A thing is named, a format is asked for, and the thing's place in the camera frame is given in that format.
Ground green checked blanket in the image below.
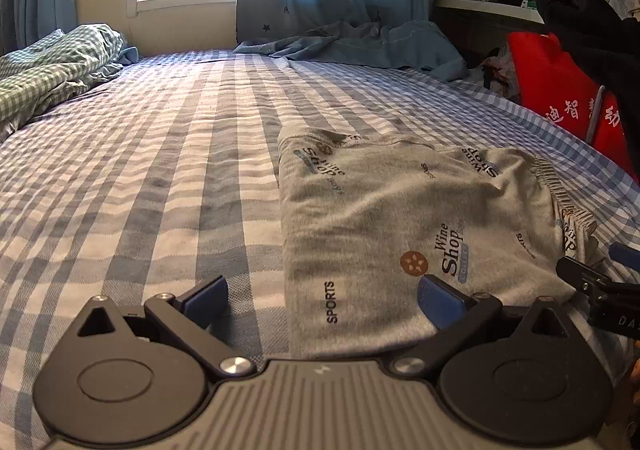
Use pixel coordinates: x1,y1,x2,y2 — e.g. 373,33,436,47
0,24,126,141

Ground grey-blue crumpled garment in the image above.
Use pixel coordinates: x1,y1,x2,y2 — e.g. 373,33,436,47
232,20,470,80

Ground crumpled mixed clothes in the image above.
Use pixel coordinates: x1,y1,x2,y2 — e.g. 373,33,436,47
481,46,523,103

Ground white shelf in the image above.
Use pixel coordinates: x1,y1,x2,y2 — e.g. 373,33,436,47
434,0,547,25

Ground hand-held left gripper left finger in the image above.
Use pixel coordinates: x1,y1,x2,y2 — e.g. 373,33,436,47
62,275,257,380

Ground blue white checked bed sheet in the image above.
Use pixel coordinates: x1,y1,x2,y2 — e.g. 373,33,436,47
0,48,640,431

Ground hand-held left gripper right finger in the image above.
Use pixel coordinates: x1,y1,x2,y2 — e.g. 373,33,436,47
390,274,577,377

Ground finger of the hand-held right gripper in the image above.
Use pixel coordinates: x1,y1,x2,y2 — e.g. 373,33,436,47
607,242,640,277
555,256,618,291

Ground red bag with white print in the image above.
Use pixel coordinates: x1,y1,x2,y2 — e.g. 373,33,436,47
506,32,640,183

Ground grey printed pants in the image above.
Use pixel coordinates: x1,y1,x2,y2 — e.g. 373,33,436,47
276,127,600,361

